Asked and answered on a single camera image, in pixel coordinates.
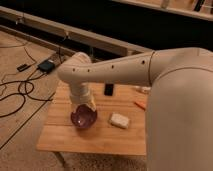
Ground black power adapter box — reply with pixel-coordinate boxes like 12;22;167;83
38;60;55;73

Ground black eraser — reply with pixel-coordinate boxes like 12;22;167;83
104;84;114;96

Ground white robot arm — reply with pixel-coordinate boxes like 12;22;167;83
58;48;213;171

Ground small white object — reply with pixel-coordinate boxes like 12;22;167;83
135;86;151;94

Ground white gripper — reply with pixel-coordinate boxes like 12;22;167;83
70;88;96;112

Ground white sponge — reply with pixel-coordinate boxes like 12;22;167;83
109;113;130;129

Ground purple bowl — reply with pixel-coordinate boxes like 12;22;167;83
70;104;97;129

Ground orange carrot toy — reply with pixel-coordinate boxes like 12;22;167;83
134;101;146;110

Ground small black device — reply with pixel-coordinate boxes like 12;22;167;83
17;64;30;72

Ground black floor cable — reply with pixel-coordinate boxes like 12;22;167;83
0;46;56;119

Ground wooden table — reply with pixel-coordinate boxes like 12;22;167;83
37;82;147;155

